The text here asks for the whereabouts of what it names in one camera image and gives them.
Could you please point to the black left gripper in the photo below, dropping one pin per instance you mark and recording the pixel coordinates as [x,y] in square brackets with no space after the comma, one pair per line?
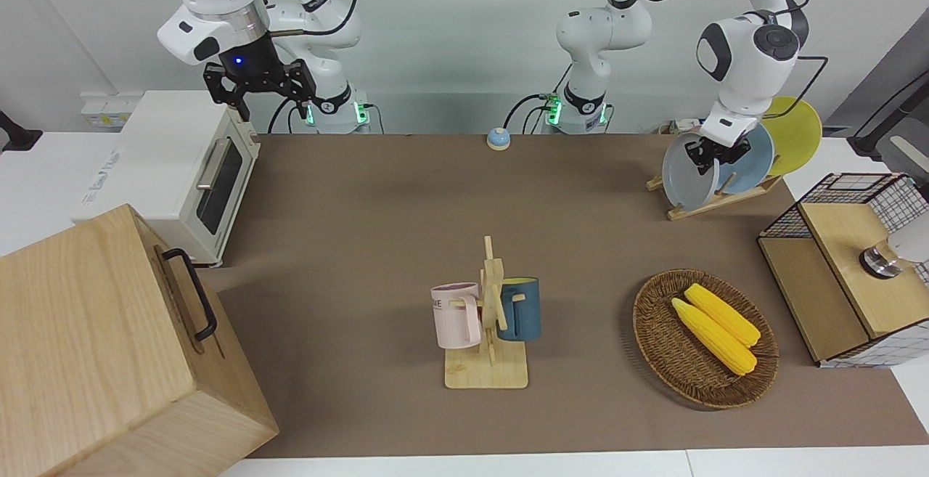
[726,150]

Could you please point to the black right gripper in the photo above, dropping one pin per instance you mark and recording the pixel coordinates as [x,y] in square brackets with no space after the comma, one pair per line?
[243,63]

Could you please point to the gray plate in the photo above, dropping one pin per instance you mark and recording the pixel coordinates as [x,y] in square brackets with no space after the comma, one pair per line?
[686,183]

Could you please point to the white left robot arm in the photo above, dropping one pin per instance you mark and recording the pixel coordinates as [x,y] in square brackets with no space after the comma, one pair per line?
[602,27]

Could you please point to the wooden plate rack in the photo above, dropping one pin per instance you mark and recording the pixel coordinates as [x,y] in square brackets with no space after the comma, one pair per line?
[726,197]

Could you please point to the light blue plate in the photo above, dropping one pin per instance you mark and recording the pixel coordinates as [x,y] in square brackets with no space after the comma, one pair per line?
[755,161]

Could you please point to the yellow plate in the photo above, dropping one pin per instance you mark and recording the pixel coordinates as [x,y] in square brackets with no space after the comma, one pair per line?
[798,136]

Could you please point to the white toaster oven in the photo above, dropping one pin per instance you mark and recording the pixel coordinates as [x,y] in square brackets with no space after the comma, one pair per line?
[160,165]

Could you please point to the yellow corn cob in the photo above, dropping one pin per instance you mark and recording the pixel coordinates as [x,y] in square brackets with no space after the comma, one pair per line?
[715,339]
[726,317]

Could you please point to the brown table mat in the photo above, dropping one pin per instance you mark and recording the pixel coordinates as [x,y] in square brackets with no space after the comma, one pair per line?
[363,208]

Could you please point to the brown wicker basket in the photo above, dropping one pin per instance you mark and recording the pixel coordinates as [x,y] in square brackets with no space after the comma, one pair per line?
[668,346]

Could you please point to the dark teal mug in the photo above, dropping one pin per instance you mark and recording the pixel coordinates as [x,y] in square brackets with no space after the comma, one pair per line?
[522,314]

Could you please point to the pink mug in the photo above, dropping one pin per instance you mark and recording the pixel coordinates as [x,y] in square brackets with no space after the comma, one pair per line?
[453,321]

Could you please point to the wooden mug tree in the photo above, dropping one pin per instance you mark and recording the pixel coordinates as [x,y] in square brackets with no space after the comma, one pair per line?
[486,372]

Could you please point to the wooden drawer cabinet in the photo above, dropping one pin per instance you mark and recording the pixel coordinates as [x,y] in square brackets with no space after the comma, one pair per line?
[94,361]

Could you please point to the white wall outlet box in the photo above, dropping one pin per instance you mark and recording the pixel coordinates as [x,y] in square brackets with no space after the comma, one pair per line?
[109,110]

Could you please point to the black clamp mount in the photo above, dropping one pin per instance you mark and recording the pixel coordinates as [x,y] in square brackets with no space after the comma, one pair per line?
[18,136]

